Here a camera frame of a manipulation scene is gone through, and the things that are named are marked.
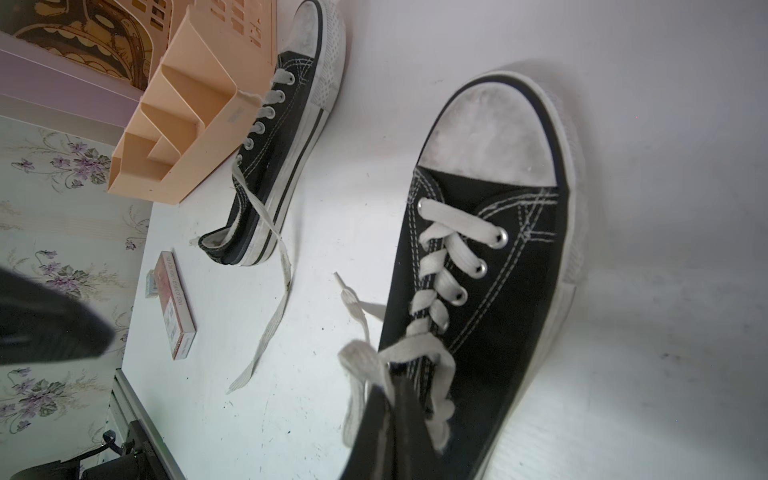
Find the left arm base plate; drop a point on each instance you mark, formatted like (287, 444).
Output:
(136, 459)

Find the red card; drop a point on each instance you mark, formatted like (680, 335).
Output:
(177, 318)

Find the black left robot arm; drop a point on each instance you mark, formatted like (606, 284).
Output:
(40, 325)

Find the aluminium rail frame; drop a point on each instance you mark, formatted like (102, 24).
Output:
(125, 408)

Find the pink folder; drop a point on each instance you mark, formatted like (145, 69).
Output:
(34, 75)

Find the black canvas sneaker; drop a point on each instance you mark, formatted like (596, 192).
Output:
(490, 252)
(268, 164)

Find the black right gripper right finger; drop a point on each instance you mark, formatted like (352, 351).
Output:
(415, 457)

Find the peach plastic file organizer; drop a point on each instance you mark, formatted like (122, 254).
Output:
(199, 103)

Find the yellow wanted poster book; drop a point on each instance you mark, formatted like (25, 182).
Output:
(100, 35)

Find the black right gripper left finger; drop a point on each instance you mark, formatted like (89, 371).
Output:
(372, 455)

